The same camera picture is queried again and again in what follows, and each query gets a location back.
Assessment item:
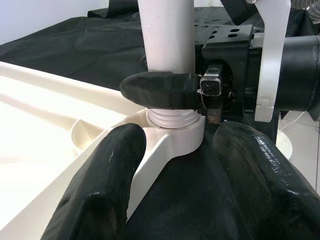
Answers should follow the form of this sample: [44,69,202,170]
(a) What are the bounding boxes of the white tapered plastic table leg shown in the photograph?
[136,0,201,129]

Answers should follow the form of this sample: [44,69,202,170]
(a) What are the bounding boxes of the black cloth table cover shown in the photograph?
[0,6,320,240]

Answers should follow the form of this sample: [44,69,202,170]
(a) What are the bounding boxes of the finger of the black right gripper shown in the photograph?
[119,70,204,111]
[139,53,149,74]

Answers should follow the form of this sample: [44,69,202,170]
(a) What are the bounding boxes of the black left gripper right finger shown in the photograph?
[212,123,320,240]

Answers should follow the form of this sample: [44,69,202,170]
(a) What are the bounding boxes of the white plastic children table top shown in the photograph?
[0,59,206,240]

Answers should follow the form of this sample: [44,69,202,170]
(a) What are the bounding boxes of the white round stand base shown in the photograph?
[274,109,294,161]

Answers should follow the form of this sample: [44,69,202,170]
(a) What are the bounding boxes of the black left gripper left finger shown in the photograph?
[39,123,147,240]

